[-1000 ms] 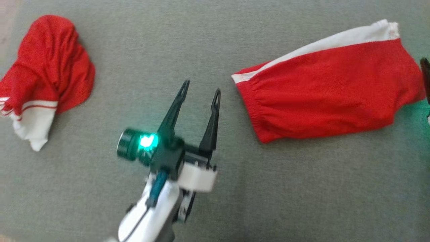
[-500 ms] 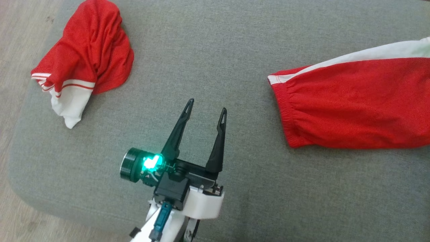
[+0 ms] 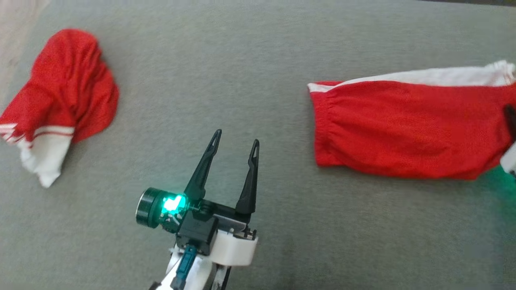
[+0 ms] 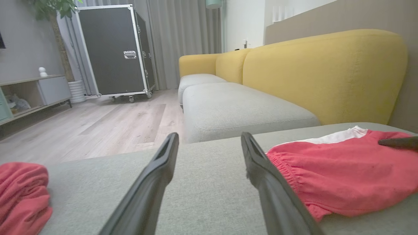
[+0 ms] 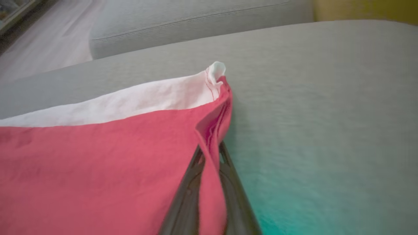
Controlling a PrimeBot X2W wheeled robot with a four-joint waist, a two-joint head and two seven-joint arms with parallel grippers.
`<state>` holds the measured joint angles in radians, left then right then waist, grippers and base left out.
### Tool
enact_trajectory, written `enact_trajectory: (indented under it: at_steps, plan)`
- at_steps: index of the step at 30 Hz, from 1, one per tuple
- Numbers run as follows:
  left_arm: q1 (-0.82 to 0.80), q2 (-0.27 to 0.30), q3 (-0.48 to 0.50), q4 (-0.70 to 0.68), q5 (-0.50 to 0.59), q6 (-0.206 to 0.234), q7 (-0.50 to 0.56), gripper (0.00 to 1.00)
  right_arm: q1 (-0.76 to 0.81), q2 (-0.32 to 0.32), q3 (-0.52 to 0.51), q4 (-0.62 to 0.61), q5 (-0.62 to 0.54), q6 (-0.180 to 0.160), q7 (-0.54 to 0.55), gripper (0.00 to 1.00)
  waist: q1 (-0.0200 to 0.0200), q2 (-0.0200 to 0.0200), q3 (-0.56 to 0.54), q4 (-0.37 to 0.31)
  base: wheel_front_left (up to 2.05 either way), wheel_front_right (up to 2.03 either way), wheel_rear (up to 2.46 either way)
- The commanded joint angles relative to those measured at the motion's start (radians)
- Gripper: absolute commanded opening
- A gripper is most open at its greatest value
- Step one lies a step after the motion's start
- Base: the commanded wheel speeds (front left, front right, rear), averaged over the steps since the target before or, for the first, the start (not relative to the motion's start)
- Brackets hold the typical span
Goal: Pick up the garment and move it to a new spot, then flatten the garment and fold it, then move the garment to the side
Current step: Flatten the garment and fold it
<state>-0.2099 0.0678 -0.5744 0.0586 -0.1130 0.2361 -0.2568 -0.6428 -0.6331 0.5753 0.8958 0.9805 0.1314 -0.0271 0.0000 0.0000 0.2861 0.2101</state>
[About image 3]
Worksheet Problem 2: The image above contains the large grey sofa seat cushion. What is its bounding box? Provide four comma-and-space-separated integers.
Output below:
0, 0, 516, 290

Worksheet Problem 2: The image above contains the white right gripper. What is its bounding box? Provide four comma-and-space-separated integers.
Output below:
500, 104, 516, 176

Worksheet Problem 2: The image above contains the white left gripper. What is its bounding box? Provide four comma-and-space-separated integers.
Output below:
136, 129, 260, 267

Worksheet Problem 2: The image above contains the red and white shirt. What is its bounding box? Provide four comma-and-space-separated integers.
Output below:
0, 28, 120, 189

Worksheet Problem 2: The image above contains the red shorts white side stripe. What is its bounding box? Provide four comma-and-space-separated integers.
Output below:
308, 60, 516, 180

